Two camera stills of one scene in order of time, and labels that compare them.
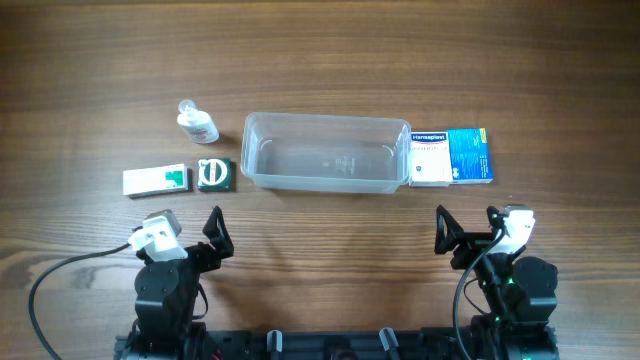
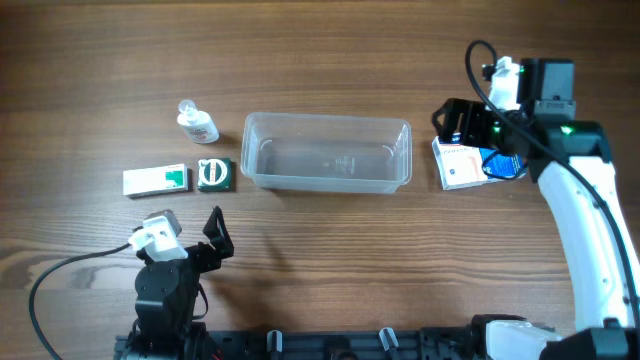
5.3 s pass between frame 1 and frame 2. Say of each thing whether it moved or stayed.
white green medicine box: stayed
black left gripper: stayed
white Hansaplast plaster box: moved
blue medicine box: moved
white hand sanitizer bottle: stayed
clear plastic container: stayed
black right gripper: moved
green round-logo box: stayed
